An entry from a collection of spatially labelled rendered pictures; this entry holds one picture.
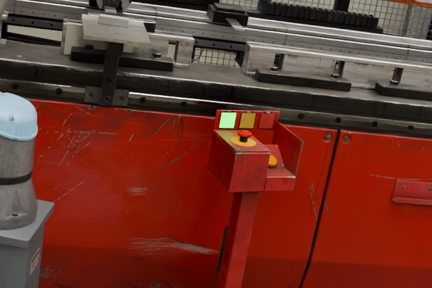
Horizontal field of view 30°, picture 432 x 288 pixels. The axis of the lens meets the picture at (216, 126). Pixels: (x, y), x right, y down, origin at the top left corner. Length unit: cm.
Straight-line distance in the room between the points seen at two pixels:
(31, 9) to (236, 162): 91
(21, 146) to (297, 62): 122
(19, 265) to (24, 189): 14
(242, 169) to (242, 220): 20
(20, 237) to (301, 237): 128
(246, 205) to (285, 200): 31
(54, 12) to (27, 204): 119
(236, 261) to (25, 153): 97
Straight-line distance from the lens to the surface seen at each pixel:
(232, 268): 236
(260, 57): 250
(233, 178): 215
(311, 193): 257
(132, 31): 228
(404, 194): 268
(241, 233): 231
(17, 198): 157
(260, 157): 216
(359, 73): 261
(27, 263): 161
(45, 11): 267
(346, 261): 273
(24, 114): 153
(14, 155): 154
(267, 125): 232
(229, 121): 226
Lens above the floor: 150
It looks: 18 degrees down
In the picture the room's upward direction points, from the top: 10 degrees clockwise
